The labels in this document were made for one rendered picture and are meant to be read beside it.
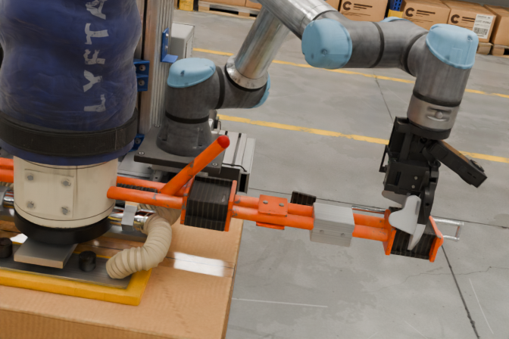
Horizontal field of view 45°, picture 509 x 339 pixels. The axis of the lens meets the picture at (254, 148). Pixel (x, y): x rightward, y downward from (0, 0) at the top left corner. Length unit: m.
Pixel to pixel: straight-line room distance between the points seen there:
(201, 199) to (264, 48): 0.55
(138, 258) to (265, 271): 2.04
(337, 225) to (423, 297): 2.10
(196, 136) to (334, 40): 0.74
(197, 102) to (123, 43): 0.65
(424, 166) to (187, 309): 0.44
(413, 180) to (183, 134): 0.74
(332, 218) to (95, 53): 0.47
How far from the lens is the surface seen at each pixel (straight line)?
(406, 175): 1.02
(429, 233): 1.07
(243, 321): 2.70
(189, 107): 1.56
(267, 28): 1.43
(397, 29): 1.01
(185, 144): 1.59
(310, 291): 2.94
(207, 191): 1.06
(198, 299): 1.05
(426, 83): 0.97
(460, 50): 0.95
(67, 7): 0.91
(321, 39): 0.93
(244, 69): 1.55
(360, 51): 0.96
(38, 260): 1.05
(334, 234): 1.05
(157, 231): 1.04
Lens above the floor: 1.72
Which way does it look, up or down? 24 degrees down
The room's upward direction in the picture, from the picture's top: 9 degrees clockwise
